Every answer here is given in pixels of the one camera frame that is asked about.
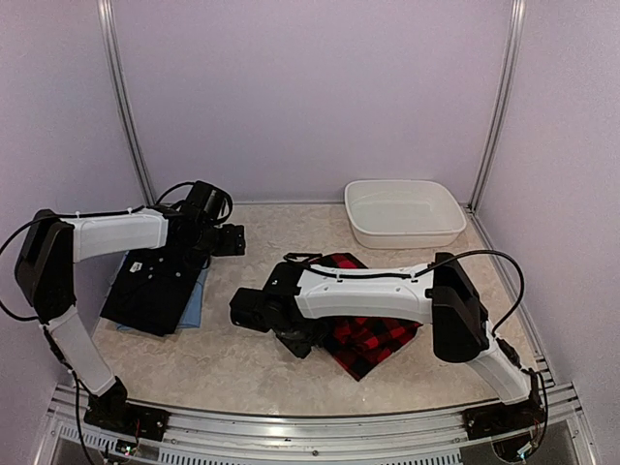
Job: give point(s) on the red black plaid shirt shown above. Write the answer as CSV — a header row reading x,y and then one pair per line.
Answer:
x,y
360,344

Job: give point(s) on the light blue folded shirt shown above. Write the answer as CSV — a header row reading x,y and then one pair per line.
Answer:
x,y
191,317

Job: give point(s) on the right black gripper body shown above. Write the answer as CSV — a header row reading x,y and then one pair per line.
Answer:
x,y
300,336

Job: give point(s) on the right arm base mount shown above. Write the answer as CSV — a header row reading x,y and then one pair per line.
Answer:
x,y
497,418

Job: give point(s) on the aluminium frame post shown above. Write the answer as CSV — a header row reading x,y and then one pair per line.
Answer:
x,y
121,95
501,104

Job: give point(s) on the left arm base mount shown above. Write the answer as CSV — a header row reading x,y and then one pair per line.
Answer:
x,y
140,422

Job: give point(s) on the right aluminium frame post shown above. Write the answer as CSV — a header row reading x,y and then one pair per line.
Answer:
x,y
501,104

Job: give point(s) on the left aluminium frame post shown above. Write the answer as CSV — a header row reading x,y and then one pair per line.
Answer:
x,y
121,95

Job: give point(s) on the white plastic tub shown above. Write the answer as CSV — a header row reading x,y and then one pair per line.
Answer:
x,y
395,214

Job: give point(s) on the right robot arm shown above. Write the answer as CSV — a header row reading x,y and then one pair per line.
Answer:
x,y
302,299

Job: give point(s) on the black folded shirt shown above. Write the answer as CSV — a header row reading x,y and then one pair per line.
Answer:
x,y
151,288

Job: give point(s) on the front aluminium rail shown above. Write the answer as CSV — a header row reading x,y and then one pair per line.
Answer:
x,y
435,436

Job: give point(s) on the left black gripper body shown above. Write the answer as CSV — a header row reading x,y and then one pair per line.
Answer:
x,y
232,244

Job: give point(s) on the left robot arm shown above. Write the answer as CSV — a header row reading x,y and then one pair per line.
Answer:
x,y
193,230

